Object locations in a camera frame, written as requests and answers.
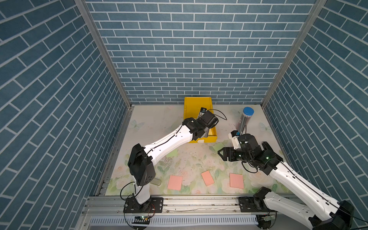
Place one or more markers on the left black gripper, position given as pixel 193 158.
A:
pixel 205 130

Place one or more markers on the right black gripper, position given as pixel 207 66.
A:
pixel 230 150

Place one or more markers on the green sticky note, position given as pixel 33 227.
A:
pixel 172 154
pixel 218 147

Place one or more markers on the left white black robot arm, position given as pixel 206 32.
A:
pixel 143 159

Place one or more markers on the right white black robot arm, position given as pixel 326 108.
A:
pixel 319 211

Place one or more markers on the right pink sticky note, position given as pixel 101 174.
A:
pixel 236 181

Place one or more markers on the pink sticky note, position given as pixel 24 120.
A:
pixel 207 178
pixel 175 183
pixel 236 181

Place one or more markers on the middle pink sticky note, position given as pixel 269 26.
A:
pixel 207 178

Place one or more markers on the left pink sticky note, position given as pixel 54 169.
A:
pixel 175 183

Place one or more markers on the blue-capped striped cylinder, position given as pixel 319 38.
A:
pixel 246 115

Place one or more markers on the translucent green eraser block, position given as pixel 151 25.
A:
pixel 156 182

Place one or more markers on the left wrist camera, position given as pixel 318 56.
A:
pixel 202 112

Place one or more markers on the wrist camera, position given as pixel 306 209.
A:
pixel 233 136
pixel 202 112

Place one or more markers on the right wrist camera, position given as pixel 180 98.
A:
pixel 233 136

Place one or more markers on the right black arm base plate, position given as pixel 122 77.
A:
pixel 253 204

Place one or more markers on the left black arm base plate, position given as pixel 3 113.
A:
pixel 153 204

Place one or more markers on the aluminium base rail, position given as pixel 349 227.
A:
pixel 173 204

